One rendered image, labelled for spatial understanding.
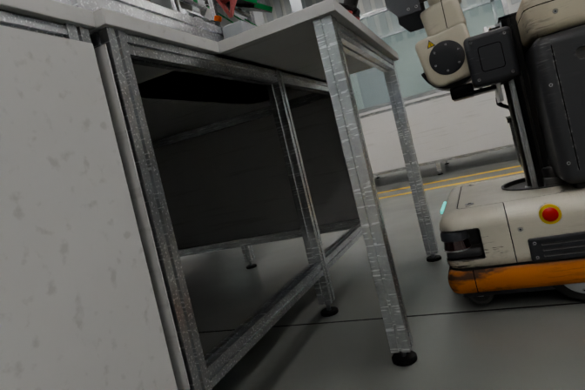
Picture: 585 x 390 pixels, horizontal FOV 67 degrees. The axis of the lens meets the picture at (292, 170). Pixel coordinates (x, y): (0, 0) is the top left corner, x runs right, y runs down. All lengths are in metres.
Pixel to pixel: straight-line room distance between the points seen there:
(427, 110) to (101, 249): 4.71
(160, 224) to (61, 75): 0.30
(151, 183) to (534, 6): 1.03
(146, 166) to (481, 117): 4.61
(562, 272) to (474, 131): 3.95
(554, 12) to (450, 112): 3.92
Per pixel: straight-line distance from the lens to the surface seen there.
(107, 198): 0.78
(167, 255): 0.85
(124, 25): 0.91
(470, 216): 1.31
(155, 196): 0.85
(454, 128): 5.21
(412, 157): 1.84
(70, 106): 0.78
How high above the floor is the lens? 0.52
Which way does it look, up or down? 1 degrees down
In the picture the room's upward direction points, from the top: 13 degrees counter-clockwise
